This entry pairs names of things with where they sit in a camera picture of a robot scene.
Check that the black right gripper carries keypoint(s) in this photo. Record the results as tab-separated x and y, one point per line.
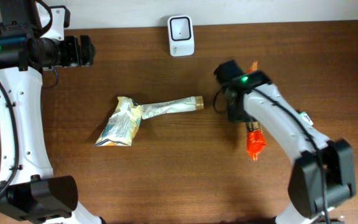
234	116

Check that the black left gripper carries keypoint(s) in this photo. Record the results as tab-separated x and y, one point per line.
75	57

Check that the orange spaghetti packet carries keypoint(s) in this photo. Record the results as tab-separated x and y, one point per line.
255	139

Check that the green tissue pack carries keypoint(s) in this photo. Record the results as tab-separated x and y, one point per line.
306	118

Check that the cream snack bag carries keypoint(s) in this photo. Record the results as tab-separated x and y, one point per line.
123	124

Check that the white tube gold cap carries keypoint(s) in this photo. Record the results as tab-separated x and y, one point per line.
188	104

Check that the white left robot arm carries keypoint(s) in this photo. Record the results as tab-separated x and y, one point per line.
32	40

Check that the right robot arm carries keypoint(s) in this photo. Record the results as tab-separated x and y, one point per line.
322	176

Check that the white barcode scanner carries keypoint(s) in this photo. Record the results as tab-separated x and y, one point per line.
181	36

